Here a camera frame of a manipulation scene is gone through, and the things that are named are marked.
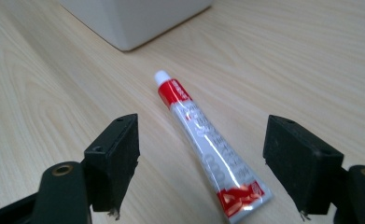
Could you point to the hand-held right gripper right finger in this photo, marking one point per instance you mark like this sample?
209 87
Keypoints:
301 161

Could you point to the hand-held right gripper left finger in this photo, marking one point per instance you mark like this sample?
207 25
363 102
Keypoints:
115 161

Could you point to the red and white ointment tube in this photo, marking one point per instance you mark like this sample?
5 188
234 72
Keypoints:
208 141

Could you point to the white plastic storage box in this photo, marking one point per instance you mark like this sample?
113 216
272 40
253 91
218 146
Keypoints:
133 21

